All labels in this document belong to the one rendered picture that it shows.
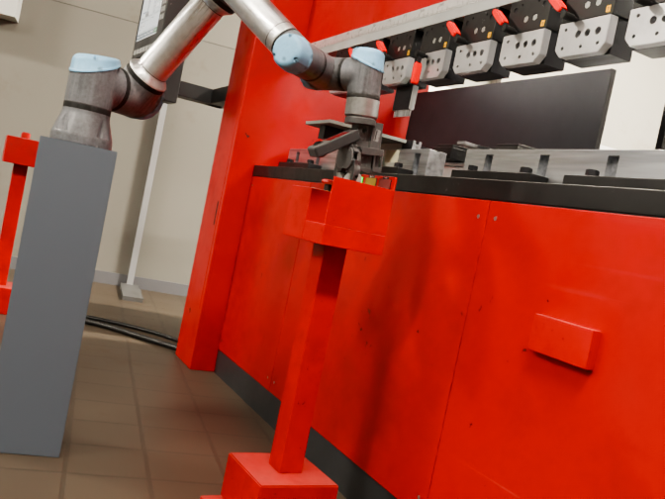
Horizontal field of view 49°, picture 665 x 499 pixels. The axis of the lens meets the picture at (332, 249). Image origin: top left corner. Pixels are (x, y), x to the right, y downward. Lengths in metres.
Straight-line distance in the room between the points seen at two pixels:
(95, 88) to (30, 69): 3.21
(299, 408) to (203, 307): 1.38
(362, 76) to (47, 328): 0.97
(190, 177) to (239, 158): 2.10
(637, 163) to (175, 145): 3.92
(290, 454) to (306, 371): 0.20
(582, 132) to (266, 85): 1.30
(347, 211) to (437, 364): 0.41
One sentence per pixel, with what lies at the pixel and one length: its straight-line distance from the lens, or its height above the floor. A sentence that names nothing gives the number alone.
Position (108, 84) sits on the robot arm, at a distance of 1.94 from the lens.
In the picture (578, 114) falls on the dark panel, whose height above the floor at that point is 1.20.
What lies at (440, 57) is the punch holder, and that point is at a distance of 2.16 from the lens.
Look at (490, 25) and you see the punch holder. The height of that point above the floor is 1.29.
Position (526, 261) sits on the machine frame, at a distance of 1.52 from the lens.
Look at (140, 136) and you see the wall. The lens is 5.08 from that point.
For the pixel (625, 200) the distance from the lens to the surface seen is 1.37.
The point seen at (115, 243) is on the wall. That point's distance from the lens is 5.09.
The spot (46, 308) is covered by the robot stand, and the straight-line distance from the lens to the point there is 1.91.
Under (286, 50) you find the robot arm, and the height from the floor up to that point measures 1.04.
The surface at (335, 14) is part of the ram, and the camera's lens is 2.93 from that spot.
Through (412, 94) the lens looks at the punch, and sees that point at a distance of 2.32.
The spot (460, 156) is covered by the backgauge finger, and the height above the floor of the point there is 1.00.
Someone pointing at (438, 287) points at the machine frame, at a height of 0.61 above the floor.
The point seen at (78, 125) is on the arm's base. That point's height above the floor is 0.82.
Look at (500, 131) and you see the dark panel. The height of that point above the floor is 1.16.
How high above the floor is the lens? 0.72
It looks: 2 degrees down
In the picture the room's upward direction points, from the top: 12 degrees clockwise
